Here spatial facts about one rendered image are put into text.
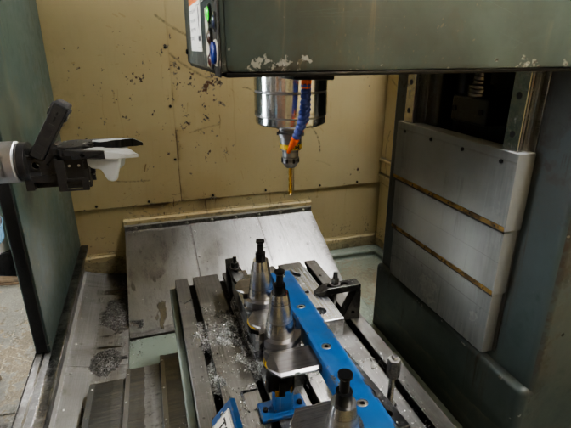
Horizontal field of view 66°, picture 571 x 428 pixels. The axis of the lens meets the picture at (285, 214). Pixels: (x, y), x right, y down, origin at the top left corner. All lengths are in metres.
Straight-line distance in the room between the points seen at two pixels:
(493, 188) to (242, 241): 1.23
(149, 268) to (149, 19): 1.00
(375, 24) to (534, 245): 0.63
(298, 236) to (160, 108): 0.84
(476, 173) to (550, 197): 0.18
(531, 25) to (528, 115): 0.24
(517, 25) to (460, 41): 0.11
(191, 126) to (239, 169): 0.29
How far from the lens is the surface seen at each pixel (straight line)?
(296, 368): 0.63
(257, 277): 0.74
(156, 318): 1.79
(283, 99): 0.92
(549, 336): 1.17
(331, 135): 2.17
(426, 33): 0.75
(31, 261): 1.36
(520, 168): 1.06
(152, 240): 2.04
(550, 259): 1.08
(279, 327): 0.65
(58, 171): 0.89
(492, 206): 1.11
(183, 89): 1.97
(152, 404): 1.33
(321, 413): 0.58
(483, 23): 0.81
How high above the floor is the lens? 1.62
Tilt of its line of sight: 21 degrees down
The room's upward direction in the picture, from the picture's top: straight up
